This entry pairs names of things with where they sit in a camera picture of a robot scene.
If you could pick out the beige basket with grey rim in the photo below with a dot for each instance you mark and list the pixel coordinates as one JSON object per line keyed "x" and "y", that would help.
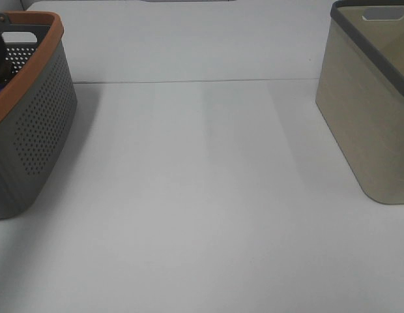
{"x": 360, "y": 93}

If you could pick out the grey basket with orange rim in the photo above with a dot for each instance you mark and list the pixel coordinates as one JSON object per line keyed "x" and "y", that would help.
{"x": 37, "y": 108}

